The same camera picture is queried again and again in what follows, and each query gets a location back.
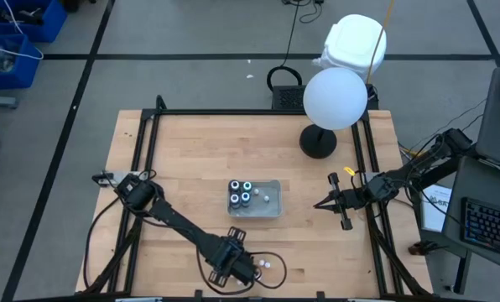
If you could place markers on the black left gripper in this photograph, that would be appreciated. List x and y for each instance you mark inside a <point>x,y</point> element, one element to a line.
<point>227,258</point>

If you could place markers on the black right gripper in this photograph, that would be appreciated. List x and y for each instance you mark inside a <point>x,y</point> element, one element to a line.
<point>350,197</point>

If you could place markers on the grey plastic tray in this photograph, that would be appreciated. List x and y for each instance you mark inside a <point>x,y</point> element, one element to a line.
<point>275,207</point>

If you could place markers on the large green-tipped coloring bottle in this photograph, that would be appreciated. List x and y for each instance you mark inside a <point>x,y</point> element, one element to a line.
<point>247,185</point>

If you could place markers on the large black-tipped coloring bottle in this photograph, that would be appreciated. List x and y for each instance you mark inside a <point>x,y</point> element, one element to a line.
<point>235,185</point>

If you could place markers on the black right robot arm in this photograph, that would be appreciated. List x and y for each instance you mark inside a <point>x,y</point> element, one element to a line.
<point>418,168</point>

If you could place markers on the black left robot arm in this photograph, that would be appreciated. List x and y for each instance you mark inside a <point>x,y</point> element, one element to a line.
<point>178,226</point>

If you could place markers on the black table clamp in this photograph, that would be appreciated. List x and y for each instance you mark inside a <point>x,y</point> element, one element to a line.
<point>320,296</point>
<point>198,295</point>

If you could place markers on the brown floor object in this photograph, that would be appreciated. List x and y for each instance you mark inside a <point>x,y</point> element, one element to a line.
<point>418,248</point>

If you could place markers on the white globe lamp black base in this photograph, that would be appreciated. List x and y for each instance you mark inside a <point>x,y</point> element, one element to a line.
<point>334,98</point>

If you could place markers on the white printed paper sheet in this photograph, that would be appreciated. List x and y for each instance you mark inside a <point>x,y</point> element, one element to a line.
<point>439,214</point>

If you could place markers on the black vented box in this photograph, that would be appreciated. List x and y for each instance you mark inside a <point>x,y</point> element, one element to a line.
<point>288,97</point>

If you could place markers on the black desk leg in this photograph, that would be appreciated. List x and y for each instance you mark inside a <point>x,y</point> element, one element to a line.
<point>461,272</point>

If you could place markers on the grey desk top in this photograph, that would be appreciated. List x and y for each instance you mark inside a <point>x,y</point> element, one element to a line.
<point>476,184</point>

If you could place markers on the black backlit keyboard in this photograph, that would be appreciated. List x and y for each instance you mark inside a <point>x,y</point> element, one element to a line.
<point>489,226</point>

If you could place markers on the white lidded bucket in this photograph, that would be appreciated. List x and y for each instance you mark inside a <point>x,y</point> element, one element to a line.
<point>350,42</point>

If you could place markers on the grey flat panel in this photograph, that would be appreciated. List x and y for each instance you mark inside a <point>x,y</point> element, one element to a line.
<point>497,126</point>

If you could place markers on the blue plastic storage bin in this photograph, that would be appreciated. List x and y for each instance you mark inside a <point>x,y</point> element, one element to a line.
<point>23,77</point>
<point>50,25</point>

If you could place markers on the black floor object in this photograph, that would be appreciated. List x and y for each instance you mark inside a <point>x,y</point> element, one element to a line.
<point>71,4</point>

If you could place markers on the black tool parts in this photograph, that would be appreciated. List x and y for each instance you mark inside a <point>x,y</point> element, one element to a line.
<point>27,17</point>

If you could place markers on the black aluminium table frame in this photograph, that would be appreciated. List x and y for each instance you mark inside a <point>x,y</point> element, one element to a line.
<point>233,112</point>

